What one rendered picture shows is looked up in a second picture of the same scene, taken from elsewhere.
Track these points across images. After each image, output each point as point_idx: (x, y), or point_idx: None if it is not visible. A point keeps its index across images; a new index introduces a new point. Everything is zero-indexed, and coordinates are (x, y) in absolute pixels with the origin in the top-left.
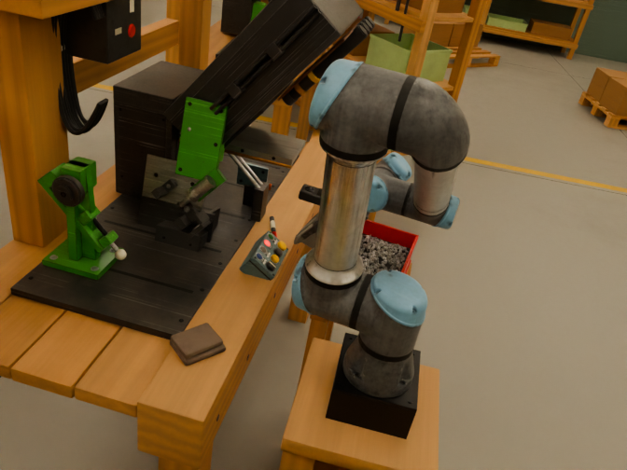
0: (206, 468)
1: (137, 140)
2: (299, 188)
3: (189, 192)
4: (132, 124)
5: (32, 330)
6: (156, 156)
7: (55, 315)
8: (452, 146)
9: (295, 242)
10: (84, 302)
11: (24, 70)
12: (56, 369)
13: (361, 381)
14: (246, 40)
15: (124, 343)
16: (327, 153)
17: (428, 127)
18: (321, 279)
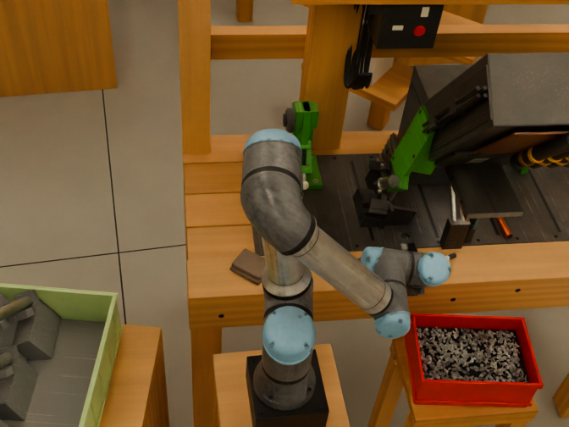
0: (210, 342)
1: (409, 118)
2: (535, 259)
3: (379, 179)
4: (411, 103)
5: (219, 186)
6: (395, 137)
7: (239, 190)
8: (261, 231)
9: None
10: None
11: (313, 27)
12: (195, 213)
13: (255, 368)
14: (456, 85)
15: (236, 233)
16: None
17: (245, 204)
18: (262, 274)
